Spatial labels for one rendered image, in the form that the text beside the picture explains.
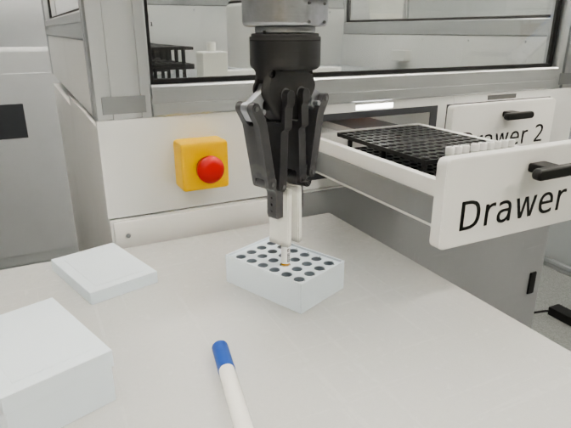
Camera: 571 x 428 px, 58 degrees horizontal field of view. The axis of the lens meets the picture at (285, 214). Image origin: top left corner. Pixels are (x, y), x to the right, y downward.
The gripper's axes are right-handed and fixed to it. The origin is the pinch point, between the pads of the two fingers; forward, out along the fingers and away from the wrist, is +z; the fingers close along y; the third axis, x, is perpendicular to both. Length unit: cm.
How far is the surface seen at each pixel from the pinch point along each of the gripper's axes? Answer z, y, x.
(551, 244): 75, 209, 16
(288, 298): 8.6, -3.3, -3.3
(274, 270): 6.9, -1.5, 0.4
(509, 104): -6, 66, -2
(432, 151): -4.0, 25.4, -5.6
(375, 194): 1.5, 17.9, -1.3
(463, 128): -2, 55, 2
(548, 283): 86, 189, 10
